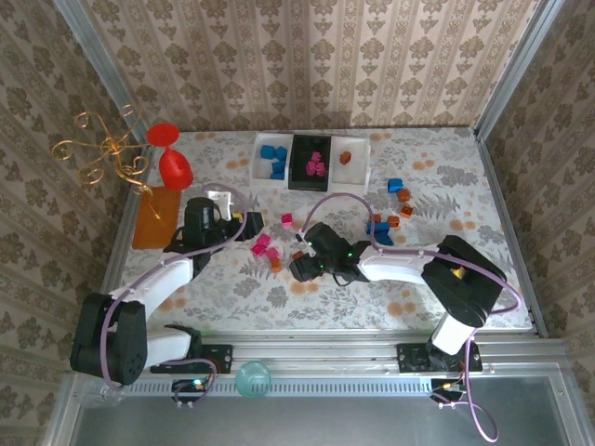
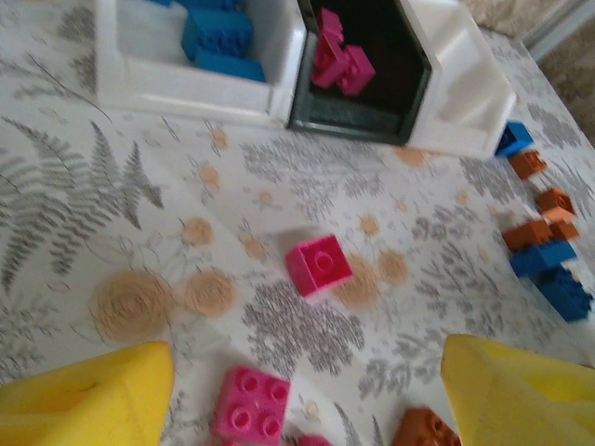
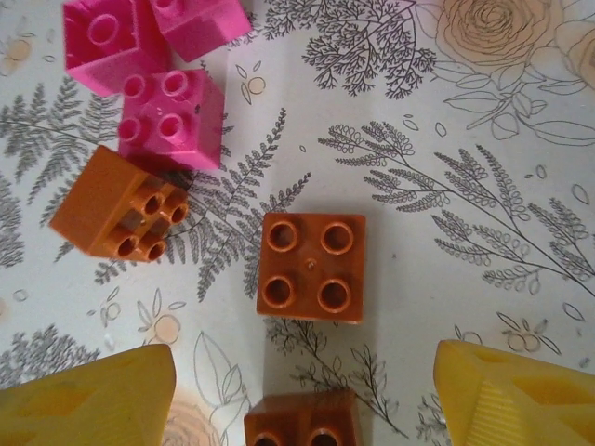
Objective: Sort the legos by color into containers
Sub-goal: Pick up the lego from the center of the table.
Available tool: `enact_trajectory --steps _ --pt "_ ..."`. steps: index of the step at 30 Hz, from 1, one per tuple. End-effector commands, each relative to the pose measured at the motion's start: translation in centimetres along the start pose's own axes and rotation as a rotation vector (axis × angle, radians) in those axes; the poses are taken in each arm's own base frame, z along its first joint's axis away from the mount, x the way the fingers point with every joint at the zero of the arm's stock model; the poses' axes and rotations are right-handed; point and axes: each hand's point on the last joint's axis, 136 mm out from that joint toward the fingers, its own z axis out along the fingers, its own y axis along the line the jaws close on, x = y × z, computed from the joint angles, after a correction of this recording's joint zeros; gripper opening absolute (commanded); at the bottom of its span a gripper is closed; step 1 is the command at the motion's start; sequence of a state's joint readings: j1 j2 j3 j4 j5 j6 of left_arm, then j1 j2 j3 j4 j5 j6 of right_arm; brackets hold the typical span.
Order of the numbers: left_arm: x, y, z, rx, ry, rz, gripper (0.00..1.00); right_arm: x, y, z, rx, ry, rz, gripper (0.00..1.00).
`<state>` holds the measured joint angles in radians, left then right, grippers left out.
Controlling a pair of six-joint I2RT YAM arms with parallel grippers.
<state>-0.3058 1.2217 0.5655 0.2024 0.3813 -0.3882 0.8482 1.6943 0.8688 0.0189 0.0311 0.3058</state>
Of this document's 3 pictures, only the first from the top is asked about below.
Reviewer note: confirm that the pink lego brick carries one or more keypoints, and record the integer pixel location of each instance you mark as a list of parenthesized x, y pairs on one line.
[(321, 170), (257, 250), (287, 219), (264, 240), (310, 168), (273, 253), (317, 156)]

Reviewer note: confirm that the blue lego brick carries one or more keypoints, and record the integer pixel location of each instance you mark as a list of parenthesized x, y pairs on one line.
[(395, 186), (276, 175), (385, 240), (267, 152), (279, 166), (281, 153), (377, 227)]

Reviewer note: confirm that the white plastic bin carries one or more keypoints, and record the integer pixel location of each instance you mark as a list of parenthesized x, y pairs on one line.
[(348, 180), (261, 171)]

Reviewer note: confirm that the black plastic bin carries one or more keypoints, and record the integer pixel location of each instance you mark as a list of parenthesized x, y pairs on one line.
[(302, 180)]

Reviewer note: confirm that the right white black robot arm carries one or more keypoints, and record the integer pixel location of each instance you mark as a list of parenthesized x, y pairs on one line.
[(395, 265)]

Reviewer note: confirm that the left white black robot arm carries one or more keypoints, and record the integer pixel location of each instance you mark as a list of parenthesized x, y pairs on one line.
[(107, 339)]

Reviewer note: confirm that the floral patterned table cover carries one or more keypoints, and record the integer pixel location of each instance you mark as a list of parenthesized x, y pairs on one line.
[(325, 311)]

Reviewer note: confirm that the orange rectangular board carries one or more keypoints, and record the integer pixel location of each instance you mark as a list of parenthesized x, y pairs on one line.
[(151, 223)]

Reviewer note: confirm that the red plastic goblet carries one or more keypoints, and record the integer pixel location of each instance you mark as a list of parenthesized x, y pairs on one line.
[(175, 169)]

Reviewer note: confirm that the teal glass cup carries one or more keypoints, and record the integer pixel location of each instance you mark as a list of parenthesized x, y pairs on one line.
[(252, 381)]

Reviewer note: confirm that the grey sheet metal tray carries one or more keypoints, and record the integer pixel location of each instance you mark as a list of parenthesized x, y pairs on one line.
[(325, 423)]

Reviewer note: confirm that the small circuit board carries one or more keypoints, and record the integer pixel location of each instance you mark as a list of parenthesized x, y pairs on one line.
[(188, 385), (446, 386)]

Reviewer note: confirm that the clear plastic cup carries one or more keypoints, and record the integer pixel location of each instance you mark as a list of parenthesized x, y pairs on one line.
[(111, 396)]

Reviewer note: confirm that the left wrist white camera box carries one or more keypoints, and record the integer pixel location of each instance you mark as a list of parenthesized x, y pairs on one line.
[(222, 197)]

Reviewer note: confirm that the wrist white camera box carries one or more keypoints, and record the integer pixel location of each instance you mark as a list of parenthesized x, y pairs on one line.
[(222, 197), (302, 233)]

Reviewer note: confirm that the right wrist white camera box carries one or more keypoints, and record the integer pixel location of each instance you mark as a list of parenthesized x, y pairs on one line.
[(302, 233)]

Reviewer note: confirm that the aluminium table side rail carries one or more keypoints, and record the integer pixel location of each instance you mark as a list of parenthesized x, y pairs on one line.
[(124, 223), (499, 195)]

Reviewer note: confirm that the long aluminium mounting rail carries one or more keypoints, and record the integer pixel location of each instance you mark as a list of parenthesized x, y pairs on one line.
[(316, 353)]

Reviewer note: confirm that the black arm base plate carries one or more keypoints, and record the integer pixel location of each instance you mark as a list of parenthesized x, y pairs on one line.
[(218, 358), (409, 358)]

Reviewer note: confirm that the aluminium frame post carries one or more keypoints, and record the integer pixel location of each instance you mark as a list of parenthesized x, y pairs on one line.
[(517, 69), (103, 69)]

